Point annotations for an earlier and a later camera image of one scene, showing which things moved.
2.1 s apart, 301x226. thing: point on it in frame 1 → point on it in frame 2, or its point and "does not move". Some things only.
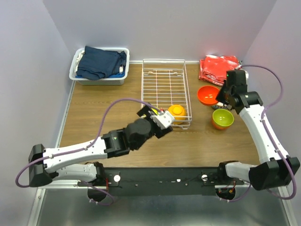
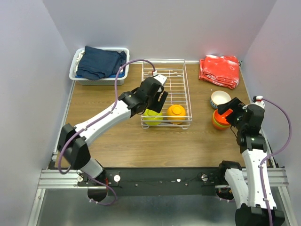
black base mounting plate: x=165 y=181 does not move
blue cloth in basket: x=117 y=76 does not move
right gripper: x=220 y=98 → x=236 y=104
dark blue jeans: x=95 y=64 does not move
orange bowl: x=218 y=126 does not move
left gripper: x=159 y=133 → x=157 y=106
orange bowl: x=207 y=95 → x=222 y=118
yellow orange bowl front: x=179 y=113 does not move
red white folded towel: x=213 y=68 does not move
